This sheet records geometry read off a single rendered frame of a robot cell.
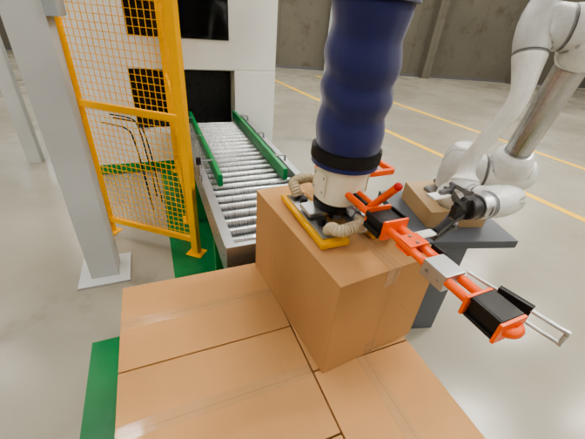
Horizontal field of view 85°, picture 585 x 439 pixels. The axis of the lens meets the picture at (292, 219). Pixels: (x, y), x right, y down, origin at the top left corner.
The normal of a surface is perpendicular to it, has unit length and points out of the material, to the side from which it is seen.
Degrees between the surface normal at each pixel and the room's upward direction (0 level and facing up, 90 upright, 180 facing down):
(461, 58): 90
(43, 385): 0
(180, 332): 0
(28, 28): 90
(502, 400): 0
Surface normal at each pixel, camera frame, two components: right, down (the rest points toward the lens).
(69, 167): 0.37, 0.52
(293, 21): 0.12, 0.54
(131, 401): 0.07, -0.84
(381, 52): 0.22, 0.33
